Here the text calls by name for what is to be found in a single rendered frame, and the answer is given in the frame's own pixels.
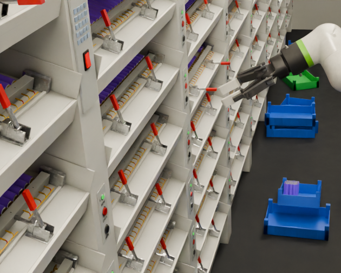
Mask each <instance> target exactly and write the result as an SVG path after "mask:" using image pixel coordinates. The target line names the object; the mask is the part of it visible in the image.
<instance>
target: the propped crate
mask: <svg viewBox="0 0 341 273"><path fill-rule="evenodd" d="M285 181H287V178H283V183H282V185H281V187H280V188H279V189H278V202H277V205H283V206H295V207H307V208H314V209H319V207H320V197H321V188H322V181H321V180H318V184H317V185H314V184H301V183H299V193H298V195H297V196H294V195H287V194H284V182H285Z"/></svg>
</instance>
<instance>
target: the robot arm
mask: <svg viewBox="0 0 341 273"><path fill-rule="evenodd" d="M280 52H281V53H282V54H281V55H280V54H278V55H276V56H274V57H272V58H270V64H267V65H266V64H265V62H262V63H260V64H259V65H257V66H254V67H252V68H250V69H247V70H245V71H242V72H241V73H238V74H237V77H236V78H235V79H233V80H231V81H230V82H228V83H226V84H224V85H222V86H220V87H218V90H219V92H220V94H221V95H224V94H226V93H228V92H230V91H232V90H234V89H236V88H238V87H239V86H241V85H242V84H243V83H245V82H249V81H252V80H254V81H253V82H252V83H250V84H249V85H248V86H247V87H246V88H244V89H243V90H242V89H240V90H238V91H236V92H235V93H233V94H231V95H229V96H227V97H225V98H223V99H221V102H222V104H223V106H224V107H225V108H226V107H228V106H230V105H232V104H234V103H236V102H238V101H240V100H241V99H243V98H246V99H247V100H249V99H250V98H252V97H254V96H255V95H257V94H258V93H260V92H261V91H263V90H264V89H266V88H267V87H269V86H272V85H274V84H275V83H274V81H273V79H275V78H276V77H279V79H280V80H281V79H283V78H285V77H287V76H289V75H290V72H291V73H292V75H293V76H295V75H299V76H300V77H301V76H302V74H301V73H302V72H304V70H306V69H308V68H310V67H312V66H314V65H316V64H318V63H320V64H321V65H322V67H323V69H324V71H325V73H326V75H327V78H328V79H329V82H330V84H331V86H332V87H333V88H334V89H335V90H337V91H339V92H341V28H340V27H339V26H337V25H335V24H332V23H325V24H322V25H320V26H318V27H316V28H315V29H314V30H313V31H312V32H310V33H309V34H308V35H306V36H305V37H303V38H301V39H299V40H298V41H296V42H294V43H292V44H290V45H288V46H287V45H285V47H284V48H283V49H281V50H280Z"/></svg>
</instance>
